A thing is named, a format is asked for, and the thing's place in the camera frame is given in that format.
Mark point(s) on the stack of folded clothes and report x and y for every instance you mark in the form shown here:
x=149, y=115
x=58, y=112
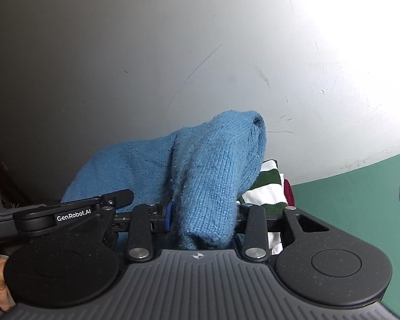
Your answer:
x=270, y=190

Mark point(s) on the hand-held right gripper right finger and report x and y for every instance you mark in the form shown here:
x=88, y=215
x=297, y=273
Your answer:
x=253, y=226

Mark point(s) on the person's left hand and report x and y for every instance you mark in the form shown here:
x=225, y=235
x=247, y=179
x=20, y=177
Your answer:
x=0, y=283

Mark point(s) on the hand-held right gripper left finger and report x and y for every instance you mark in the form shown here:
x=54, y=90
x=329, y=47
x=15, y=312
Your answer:
x=168, y=216

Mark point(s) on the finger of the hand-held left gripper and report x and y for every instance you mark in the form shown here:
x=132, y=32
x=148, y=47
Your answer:
x=120, y=198

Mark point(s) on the blue knit sweater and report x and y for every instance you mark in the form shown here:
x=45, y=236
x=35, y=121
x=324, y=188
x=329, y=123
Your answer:
x=203, y=173

